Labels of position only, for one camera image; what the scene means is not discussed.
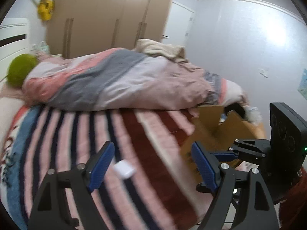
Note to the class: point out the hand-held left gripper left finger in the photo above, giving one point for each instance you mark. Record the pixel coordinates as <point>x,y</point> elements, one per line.
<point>100,165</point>

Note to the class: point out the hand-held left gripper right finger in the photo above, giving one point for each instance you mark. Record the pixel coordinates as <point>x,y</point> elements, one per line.
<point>203,167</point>

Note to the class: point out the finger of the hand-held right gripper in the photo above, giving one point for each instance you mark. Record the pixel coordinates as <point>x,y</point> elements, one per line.
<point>225,155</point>
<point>203,188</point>

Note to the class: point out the white earbuds case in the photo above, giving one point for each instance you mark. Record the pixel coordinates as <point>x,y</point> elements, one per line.
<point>123,169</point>

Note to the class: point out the brown cardboard box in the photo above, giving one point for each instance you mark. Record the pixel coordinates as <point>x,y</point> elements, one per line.
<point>208,124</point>

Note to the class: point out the person's right forearm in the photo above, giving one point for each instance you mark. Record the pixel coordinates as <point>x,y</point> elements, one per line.
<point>295,203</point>

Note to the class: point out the white plastic bag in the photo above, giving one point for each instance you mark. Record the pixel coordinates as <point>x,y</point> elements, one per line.
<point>253,115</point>

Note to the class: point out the striped fleece blanket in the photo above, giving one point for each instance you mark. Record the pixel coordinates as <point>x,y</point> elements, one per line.
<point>72,136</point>

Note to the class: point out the pink grey patchwork duvet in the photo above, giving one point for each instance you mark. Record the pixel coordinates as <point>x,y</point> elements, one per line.
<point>120,81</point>

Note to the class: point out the pink white long pillow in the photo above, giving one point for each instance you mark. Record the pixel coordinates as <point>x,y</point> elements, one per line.
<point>9,112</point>

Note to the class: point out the green round pillow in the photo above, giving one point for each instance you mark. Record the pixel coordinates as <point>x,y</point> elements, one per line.
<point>21,70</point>

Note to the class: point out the beige fleece throw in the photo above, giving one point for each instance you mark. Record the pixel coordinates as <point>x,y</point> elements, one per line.
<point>158,49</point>

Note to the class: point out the pale green bag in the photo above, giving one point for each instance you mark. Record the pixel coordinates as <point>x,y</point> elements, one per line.
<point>40,46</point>

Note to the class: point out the white door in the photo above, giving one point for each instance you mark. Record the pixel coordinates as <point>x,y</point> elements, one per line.
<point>178,24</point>

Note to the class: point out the wooden wardrobe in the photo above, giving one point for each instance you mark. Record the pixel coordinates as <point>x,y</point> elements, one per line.
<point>100,16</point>

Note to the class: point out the white bed headboard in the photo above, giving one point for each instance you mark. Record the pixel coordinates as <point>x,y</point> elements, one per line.
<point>12,38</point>

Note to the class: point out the yellow guitar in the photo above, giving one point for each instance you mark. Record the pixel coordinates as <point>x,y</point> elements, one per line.
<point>45,9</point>

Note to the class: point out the wall poster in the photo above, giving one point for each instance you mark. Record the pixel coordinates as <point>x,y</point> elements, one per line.
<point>302,81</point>

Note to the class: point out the white wall socket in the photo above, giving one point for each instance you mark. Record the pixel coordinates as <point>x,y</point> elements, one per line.
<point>263,72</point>

